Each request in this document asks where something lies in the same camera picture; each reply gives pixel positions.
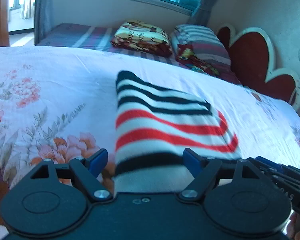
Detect person's right hand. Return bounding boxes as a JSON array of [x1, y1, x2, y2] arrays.
[[286, 212, 300, 240]]

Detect red heart-shaped headboard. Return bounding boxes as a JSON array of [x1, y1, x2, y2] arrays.
[[216, 23, 300, 111]]

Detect striped dinosaur knit sweater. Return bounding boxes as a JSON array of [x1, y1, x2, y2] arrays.
[[114, 71, 241, 193]]

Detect striped purple bed sheet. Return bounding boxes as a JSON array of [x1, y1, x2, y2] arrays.
[[38, 23, 240, 85]]

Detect grey left curtain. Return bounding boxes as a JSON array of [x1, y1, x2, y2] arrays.
[[34, 0, 53, 46]]

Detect striped pillow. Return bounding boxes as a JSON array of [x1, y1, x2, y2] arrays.
[[170, 24, 231, 76]]

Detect white floral bed quilt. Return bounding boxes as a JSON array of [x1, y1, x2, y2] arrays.
[[0, 47, 300, 239]]

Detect folded yellow patterned blanket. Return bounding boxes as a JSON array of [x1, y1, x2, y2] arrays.
[[111, 20, 173, 57]]

